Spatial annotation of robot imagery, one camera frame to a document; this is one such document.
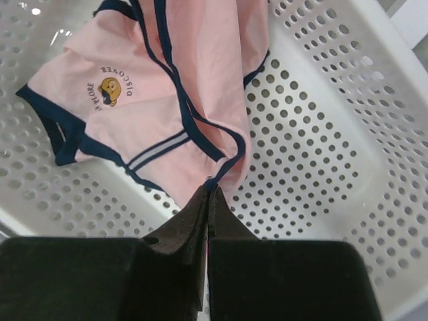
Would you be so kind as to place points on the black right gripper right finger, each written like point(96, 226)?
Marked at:
point(254, 279)

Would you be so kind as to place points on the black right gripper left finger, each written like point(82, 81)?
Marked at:
point(157, 277)

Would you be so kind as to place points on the white perforated plastic basket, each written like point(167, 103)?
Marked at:
point(338, 120)

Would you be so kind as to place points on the pink underwear navy trim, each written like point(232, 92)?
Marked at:
point(157, 87)

